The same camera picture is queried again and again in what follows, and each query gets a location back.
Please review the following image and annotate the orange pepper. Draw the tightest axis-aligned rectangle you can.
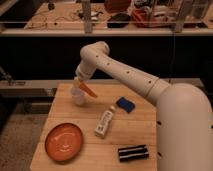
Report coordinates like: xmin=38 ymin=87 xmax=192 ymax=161
xmin=79 ymin=83 xmax=98 ymax=98

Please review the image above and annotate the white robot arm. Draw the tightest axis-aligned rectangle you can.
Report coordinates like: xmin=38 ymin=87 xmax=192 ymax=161
xmin=76 ymin=41 xmax=213 ymax=171

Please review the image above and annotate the blue sponge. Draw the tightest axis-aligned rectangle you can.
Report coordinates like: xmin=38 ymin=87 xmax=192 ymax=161
xmin=116 ymin=97 xmax=135 ymax=113

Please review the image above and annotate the white squeeze bottle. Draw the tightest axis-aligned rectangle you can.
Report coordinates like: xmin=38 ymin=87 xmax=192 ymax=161
xmin=94 ymin=106 xmax=115 ymax=138

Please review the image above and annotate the wooden cutting board table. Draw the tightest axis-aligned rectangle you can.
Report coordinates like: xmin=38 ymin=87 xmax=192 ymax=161
xmin=30 ymin=84 xmax=157 ymax=171

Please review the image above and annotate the orange plate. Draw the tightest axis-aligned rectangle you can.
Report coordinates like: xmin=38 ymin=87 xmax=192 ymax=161
xmin=45 ymin=123 xmax=83 ymax=162

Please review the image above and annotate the black bowl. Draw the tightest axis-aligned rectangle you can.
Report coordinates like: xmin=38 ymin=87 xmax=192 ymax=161
xmin=107 ymin=13 xmax=131 ymax=28

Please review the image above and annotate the red tray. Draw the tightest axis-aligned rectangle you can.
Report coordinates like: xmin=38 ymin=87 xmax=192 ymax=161
xmin=131 ymin=9 xmax=156 ymax=28

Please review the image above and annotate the black white striped block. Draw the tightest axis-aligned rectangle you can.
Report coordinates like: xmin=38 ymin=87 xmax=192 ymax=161
xmin=118 ymin=145 xmax=149 ymax=162

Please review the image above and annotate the metal post left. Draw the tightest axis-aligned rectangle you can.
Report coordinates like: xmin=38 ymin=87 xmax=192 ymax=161
xmin=82 ymin=0 xmax=93 ymax=34

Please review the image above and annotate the metal post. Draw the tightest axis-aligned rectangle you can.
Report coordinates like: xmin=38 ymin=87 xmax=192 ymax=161
xmin=82 ymin=0 xmax=93 ymax=34
xmin=173 ymin=0 xmax=193 ymax=33

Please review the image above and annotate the metal post right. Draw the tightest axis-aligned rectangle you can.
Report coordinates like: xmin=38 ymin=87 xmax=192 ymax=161
xmin=173 ymin=0 xmax=193 ymax=33

